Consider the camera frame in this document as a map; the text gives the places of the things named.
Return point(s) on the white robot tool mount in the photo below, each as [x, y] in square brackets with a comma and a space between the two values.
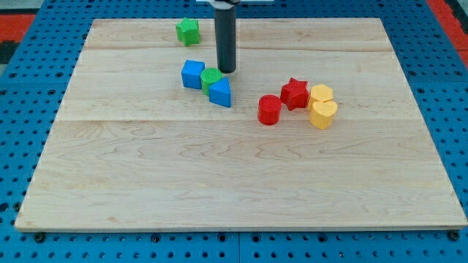
[232, 2]

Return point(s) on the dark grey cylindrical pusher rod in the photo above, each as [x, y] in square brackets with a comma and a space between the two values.
[225, 29]

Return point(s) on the green star block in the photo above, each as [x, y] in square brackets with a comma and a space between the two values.
[188, 31]

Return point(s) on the red star block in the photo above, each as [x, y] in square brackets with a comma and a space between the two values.
[295, 94]

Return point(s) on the green cylinder block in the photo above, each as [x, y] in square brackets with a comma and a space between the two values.
[208, 77]

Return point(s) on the blue cube block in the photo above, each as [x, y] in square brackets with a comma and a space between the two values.
[191, 72]

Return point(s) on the blue triangle block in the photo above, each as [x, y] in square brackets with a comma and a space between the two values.
[220, 93]

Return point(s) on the red cylinder block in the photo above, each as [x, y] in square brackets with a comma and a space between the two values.
[269, 109]

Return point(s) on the yellow hexagon block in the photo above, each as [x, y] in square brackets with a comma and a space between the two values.
[319, 93]

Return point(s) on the yellow heart block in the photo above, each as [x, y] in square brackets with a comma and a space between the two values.
[322, 114]

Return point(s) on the light wooden board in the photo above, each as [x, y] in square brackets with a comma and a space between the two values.
[132, 150]

